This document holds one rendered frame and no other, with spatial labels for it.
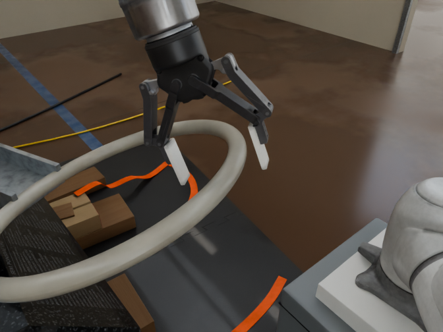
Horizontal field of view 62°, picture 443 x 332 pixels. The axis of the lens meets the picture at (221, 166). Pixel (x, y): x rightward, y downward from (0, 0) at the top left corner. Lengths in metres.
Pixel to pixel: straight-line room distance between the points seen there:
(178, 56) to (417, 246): 0.52
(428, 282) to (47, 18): 5.96
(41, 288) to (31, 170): 0.49
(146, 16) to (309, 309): 0.71
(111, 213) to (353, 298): 1.59
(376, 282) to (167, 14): 0.70
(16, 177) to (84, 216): 1.17
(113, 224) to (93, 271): 1.69
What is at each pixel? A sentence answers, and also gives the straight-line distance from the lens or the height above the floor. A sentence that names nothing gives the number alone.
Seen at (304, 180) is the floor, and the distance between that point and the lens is 2.59.
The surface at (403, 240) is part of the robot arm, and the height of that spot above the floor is 1.04.
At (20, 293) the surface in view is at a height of 1.18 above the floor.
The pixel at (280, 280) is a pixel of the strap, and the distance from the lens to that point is 1.95.
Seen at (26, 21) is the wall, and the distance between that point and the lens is 6.18.
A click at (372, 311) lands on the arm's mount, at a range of 0.89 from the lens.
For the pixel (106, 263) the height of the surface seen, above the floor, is 1.22.
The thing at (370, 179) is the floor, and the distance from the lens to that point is 2.73.
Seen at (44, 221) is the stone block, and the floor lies 0.66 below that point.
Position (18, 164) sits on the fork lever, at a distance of 0.98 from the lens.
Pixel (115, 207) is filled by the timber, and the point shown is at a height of 0.11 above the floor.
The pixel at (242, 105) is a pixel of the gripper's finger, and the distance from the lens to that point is 0.51.
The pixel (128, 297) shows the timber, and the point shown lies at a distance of 1.78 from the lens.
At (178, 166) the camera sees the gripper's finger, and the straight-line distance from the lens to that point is 0.57.
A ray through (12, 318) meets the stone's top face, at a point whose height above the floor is 0.80.
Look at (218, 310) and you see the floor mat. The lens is 1.84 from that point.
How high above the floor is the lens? 1.56
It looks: 36 degrees down
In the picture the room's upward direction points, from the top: straight up
